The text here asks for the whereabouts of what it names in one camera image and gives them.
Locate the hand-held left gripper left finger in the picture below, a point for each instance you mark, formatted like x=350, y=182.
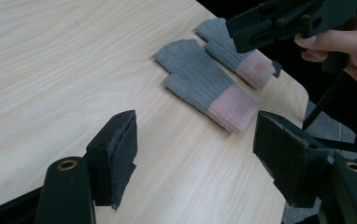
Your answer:
x=117, y=155

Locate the black table edge clip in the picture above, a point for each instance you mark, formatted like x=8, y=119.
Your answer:
x=277, y=69

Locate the grey glove with pink cuff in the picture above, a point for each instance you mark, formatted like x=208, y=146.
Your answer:
x=218, y=46
x=195, y=77

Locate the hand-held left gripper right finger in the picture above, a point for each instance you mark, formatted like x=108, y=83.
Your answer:
x=285, y=158

